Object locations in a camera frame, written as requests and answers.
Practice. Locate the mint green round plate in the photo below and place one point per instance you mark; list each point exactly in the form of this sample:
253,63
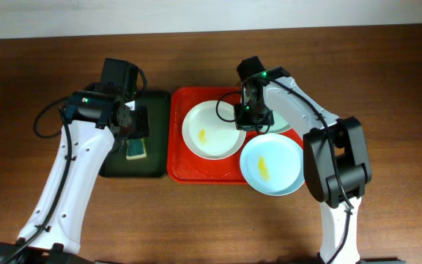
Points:
280,125

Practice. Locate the light blue round plate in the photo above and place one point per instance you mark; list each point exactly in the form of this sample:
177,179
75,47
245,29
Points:
272,164

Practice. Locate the white round plate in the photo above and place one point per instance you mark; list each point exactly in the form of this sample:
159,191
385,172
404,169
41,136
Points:
208,136

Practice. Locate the red plastic tray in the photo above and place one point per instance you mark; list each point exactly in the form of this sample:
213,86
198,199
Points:
182,165

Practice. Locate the black plastic tray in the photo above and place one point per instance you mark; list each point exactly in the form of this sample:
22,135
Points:
153,164

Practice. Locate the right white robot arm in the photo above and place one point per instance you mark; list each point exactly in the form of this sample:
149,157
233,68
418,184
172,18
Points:
336,163

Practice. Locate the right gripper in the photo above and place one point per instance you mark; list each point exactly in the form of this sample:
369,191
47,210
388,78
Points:
245,123

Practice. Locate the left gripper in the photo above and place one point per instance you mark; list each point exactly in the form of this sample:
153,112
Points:
138,122

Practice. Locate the green yellow sponge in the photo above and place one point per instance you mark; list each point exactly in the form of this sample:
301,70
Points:
135,149

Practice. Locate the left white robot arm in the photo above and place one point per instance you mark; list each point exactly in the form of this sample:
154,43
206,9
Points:
93,120

